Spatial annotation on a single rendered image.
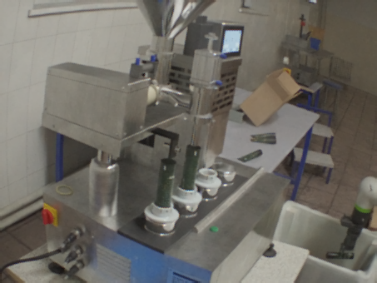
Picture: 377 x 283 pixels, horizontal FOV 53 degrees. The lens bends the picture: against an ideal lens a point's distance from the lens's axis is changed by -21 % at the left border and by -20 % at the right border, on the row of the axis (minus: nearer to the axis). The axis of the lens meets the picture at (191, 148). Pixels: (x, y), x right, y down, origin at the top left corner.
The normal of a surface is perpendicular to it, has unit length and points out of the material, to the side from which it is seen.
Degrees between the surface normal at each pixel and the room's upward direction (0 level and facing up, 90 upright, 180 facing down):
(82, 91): 90
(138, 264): 90
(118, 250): 90
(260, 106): 90
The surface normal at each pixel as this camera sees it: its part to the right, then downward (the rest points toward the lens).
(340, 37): -0.44, 0.26
